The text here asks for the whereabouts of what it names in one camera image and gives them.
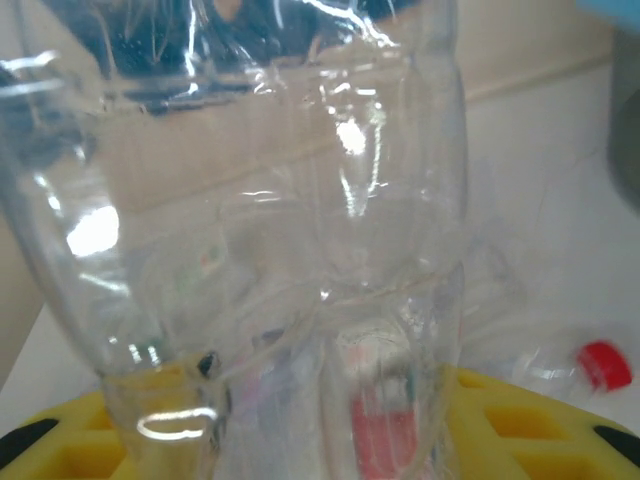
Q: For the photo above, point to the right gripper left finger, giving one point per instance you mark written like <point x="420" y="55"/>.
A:
<point x="55" y="445"/>

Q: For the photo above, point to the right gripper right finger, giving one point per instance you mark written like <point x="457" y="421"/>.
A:
<point x="540" y="440"/>

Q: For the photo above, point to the red label plastic bottle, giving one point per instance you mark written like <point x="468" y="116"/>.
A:
<point x="602" y="370"/>

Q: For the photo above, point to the clear unlabelled white cap bottle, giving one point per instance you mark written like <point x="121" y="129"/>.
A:
<point x="250" y="200"/>

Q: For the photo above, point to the grey round bin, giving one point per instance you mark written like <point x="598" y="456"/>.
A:
<point x="625" y="110"/>

